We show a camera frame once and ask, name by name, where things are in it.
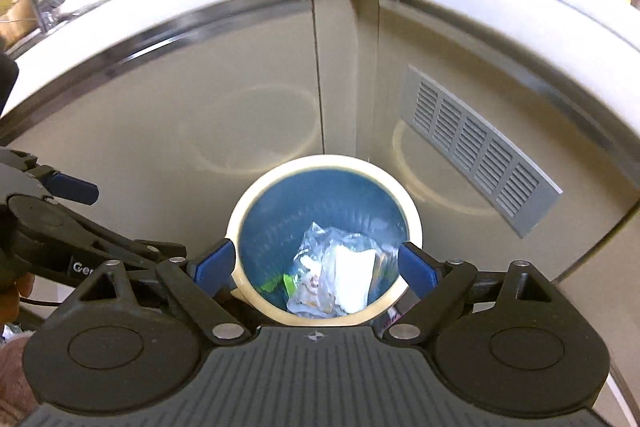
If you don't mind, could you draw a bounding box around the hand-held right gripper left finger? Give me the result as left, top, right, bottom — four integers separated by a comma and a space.
67, 237, 253, 348

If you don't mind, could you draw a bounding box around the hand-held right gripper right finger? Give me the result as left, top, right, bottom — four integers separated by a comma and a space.
382, 242, 576, 348

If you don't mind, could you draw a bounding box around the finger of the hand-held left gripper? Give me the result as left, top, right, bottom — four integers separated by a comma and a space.
65, 213, 189, 271
0, 148, 99, 206

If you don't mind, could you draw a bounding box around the cream trash bin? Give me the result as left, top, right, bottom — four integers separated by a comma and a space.
226, 155, 423, 327

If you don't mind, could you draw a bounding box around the white paper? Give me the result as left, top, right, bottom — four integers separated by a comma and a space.
334, 247, 377, 313

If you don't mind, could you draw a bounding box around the clear plastic bag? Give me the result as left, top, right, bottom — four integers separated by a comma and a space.
287, 222, 386, 319

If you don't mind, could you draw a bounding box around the person's left hand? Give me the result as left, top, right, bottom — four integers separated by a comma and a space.
11, 275, 36, 309

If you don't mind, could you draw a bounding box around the beige cabinet door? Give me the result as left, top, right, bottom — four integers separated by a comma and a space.
377, 0, 640, 283
0, 0, 321, 308

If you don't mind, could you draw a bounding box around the blue bin liner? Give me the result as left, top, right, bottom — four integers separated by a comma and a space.
237, 169, 408, 308

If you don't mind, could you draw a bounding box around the grey cabinet vent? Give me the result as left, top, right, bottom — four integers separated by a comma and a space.
400, 65, 563, 239

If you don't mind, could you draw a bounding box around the brown cloth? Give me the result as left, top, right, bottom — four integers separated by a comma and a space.
0, 337, 41, 425

